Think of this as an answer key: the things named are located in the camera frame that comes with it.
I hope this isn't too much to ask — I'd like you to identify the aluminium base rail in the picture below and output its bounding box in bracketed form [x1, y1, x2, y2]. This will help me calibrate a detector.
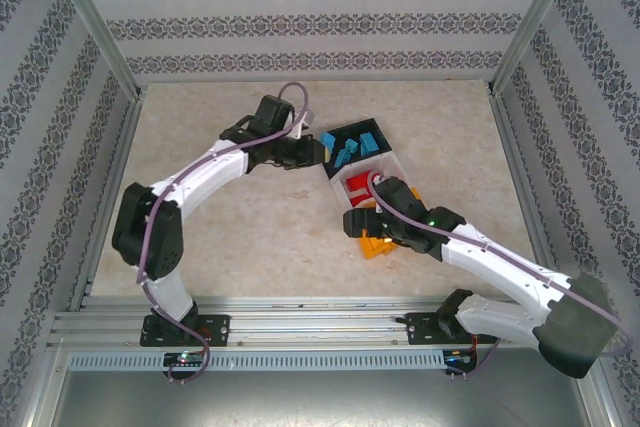
[47, 295, 501, 349]

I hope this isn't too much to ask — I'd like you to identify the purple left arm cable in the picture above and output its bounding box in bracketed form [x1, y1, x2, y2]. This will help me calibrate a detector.
[134, 81, 312, 387]

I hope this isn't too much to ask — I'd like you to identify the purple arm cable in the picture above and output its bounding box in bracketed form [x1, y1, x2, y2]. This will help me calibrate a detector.
[134, 81, 312, 387]
[368, 172, 629, 383]

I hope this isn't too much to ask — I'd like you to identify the grey slotted cable duct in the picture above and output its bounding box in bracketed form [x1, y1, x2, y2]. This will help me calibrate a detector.
[67, 350, 446, 372]

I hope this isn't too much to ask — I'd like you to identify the white plastic bin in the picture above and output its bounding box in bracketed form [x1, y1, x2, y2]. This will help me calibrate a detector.
[327, 149, 416, 211]

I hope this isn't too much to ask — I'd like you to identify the aluminium frame post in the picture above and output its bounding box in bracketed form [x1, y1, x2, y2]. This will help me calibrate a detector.
[489, 0, 584, 93]
[42, 0, 146, 103]

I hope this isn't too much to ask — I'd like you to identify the grey metal panel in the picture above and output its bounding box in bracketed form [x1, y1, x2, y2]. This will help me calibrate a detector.
[49, 370, 601, 427]

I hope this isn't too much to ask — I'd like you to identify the aluminium side rail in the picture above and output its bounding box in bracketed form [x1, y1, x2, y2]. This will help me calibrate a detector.
[487, 86, 561, 281]
[69, 91, 146, 309]

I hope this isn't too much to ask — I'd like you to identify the orange plastic bin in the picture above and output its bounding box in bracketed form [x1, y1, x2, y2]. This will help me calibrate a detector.
[358, 186, 424, 263]

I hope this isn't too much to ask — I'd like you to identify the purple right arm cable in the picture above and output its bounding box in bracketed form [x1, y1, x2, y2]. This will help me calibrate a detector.
[368, 172, 629, 383]

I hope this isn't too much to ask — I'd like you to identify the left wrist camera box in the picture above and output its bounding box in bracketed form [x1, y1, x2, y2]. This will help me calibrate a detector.
[294, 110, 317, 141]

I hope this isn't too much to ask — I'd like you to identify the black plastic bin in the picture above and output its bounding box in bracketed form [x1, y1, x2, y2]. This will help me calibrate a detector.
[318, 117, 394, 179]

